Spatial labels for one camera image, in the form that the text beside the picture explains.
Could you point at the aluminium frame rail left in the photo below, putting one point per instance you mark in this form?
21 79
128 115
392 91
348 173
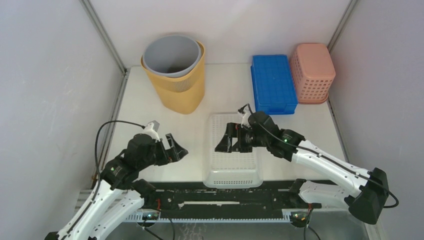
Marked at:
102 90

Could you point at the white perforated plastic basket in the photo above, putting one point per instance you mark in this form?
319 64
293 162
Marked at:
228 170

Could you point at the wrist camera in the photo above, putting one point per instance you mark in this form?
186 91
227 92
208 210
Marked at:
151 129
245 112

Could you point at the grey bin liner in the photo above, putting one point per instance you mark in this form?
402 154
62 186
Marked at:
172 56

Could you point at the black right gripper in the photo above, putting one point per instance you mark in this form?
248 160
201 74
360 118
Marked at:
232 131

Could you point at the blue compartment tray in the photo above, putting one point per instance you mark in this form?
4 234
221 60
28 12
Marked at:
273 86

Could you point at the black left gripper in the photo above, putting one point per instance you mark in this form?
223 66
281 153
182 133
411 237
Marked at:
171 155

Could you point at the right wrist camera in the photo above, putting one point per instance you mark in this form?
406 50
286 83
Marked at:
245 112

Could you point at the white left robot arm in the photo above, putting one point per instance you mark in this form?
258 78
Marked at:
119 192

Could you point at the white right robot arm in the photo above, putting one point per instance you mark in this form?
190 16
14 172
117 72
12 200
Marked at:
362 192

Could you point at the aluminium frame rail right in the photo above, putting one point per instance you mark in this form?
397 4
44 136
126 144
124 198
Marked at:
341 26

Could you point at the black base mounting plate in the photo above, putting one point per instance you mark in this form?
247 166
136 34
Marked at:
194 199

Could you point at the yellow ribbed waste bin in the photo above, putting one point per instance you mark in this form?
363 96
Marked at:
182 94

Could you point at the aluminium frame rail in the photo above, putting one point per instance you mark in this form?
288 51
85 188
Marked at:
341 26
102 90

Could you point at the white slotted cable duct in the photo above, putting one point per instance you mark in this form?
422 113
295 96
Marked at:
150 217

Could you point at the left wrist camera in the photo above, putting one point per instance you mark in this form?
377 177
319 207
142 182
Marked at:
151 129

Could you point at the pink perforated plastic basket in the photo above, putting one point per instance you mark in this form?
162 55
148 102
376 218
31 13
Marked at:
313 72

